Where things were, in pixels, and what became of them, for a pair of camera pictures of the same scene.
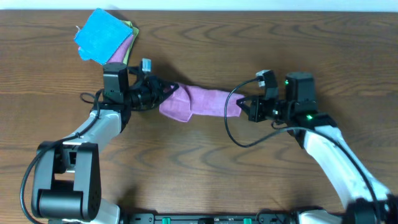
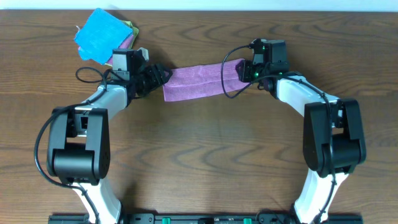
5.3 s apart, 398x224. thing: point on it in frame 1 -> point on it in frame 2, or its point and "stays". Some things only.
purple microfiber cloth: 185,101 -> 198,80
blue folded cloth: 101,36 stays
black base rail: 210,218 stays
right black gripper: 255,109 -> 246,70
